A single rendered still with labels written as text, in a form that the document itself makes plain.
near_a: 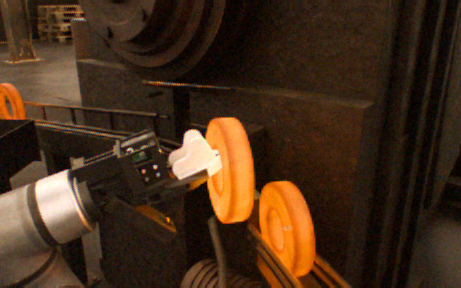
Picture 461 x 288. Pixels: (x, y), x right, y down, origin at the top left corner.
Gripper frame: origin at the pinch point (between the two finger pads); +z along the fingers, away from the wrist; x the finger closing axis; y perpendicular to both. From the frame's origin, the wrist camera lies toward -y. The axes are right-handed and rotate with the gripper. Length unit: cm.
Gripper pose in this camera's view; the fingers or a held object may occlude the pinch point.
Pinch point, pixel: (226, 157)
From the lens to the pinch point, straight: 57.8
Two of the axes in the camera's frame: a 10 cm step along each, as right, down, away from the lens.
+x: -2.9, -3.1, 9.0
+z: 9.2, -3.6, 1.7
